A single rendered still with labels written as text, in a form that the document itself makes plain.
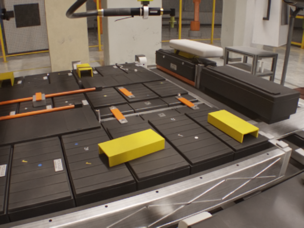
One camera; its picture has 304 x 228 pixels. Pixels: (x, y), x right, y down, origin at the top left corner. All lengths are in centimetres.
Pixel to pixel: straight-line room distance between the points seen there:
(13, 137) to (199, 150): 55
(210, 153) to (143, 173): 19
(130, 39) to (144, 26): 42
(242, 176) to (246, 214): 10
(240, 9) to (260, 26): 340
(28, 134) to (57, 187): 28
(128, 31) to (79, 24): 103
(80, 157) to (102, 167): 8
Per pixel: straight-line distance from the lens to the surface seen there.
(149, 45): 559
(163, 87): 117
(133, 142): 65
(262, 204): 75
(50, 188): 59
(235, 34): 693
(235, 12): 686
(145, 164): 62
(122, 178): 58
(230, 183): 66
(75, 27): 520
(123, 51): 540
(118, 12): 145
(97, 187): 56
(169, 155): 65
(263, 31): 358
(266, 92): 90
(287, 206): 77
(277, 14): 353
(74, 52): 525
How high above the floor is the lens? 136
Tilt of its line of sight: 24 degrees down
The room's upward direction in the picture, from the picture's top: straight up
